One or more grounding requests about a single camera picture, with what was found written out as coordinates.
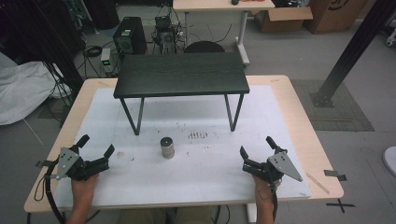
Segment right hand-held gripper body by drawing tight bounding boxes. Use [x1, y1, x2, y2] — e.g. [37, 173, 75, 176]
[242, 150, 304, 185]

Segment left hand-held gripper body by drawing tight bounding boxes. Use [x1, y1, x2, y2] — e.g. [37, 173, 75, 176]
[55, 145, 110, 182]

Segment metal cylinder weight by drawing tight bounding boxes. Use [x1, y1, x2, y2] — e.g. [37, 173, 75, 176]
[160, 136, 176, 160]

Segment person's left hand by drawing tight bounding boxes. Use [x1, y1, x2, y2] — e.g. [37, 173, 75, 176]
[70, 173, 100, 199]

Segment person's right hand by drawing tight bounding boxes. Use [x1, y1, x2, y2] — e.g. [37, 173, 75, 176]
[252, 175, 276, 203]

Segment light wooden table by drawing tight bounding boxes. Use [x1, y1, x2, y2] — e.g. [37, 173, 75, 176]
[23, 74, 346, 215]

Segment white table mat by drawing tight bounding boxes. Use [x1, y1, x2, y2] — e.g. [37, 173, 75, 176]
[55, 85, 313, 210]

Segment white table leg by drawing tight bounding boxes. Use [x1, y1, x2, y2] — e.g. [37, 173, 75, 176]
[246, 203, 258, 224]

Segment person's olive trousers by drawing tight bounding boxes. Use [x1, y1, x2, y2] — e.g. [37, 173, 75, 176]
[115, 205, 213, 224]

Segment black tape cross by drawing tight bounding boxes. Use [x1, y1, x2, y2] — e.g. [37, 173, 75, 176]
[325, 198, 356, 215]

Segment grey floor mat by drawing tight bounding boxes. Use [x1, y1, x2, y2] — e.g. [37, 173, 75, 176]
[290, 78, 375, 133]

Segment white cloth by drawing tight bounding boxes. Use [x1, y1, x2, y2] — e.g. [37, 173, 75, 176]
[0, 50, 73, 126]

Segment grey power supply unit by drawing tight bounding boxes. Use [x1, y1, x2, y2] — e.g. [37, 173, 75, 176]
[100, 47, 114, 75]

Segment small black shelf table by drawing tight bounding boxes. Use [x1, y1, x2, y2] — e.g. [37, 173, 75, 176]
[113, 51, 251, 136]

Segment white round object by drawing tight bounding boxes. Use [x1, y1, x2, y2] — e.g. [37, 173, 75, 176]
[381, 146, 396, 178]

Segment black round stool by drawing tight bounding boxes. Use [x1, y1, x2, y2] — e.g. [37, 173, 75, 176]
[183, 40, 226, 54]

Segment black computer tower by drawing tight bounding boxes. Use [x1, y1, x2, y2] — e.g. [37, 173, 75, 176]
[112, 16, 149, 58]

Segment black curtain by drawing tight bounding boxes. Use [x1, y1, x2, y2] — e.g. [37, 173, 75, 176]
[0, 0, 86, 96]

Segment open cardboard box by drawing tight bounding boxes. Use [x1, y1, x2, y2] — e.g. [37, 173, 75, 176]
[250, 6, 314, 35]

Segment large cardboard box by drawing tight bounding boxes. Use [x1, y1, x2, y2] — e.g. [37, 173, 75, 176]
[304, 0, 369, 35]

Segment light wooden desk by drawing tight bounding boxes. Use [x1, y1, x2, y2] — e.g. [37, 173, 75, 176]
[172, 0, 276, 67]

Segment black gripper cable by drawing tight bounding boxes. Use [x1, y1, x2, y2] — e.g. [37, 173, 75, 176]
[33, 158, 67, 224]
[269, 180, 280, 222]

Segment black metal post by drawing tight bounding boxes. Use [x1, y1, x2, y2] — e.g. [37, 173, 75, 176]
[309, 0, 396, 109]

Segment open frame computer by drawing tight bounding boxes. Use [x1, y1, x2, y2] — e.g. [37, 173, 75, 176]
[153, 14, 177, 54]

